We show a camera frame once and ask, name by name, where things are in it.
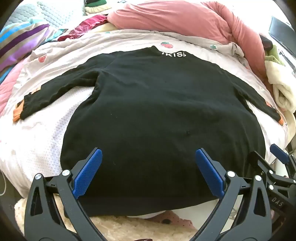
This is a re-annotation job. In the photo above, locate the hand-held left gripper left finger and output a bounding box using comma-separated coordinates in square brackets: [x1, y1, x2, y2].
[24, 148, 108, 241]

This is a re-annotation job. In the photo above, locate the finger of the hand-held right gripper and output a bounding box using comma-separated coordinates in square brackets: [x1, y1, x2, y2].
[251, 151, 277, 180]
[270, 144, 296, 178]

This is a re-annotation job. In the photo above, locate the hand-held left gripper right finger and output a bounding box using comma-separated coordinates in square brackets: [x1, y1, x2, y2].
[191, 148, 272, 241]

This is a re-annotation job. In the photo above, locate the black long-sleeve sweater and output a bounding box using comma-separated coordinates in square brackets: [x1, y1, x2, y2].
[20, 46, 284, 218]

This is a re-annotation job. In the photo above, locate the stack of folded clothes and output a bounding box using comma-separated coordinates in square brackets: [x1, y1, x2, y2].
[84, 0, 117, 15]

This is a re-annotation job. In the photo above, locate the strawberry print duvet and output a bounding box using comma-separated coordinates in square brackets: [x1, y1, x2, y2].
[0, 29, 292, 197]

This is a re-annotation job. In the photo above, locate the cream fluffy rug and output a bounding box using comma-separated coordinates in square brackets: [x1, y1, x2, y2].
[14, 198, 197, 241]

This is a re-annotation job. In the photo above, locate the cream fleece blanket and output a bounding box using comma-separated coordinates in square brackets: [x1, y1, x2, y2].
[265, 60, 296, 109]

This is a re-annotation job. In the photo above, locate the green cloth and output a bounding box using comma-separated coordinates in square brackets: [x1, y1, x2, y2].
[265, 45, 285, 65]

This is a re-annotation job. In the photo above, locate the pink quilted blanket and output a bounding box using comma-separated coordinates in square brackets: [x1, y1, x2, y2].
[0, 70, 25, 113]

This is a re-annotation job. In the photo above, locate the black monitor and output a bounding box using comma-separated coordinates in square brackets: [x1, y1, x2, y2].
[268, 16, 296, 58]

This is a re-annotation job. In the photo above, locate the dark red cloth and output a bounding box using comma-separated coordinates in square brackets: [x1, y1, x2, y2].
[58, 15, 109, 42]

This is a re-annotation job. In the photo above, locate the pale yellow sheet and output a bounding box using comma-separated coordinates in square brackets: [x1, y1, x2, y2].
[92, 23, 122, 33]

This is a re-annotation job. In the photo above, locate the striped colourful pillow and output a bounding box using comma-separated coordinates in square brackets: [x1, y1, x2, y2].
[0, 22, 58, 72]

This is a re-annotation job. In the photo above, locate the pink comforter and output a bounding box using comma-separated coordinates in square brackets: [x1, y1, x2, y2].
[107, 1, 273, 91]

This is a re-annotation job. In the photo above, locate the light blue quilted pillow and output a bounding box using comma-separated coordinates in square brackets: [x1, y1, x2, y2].
[5, 1, 86, 30]

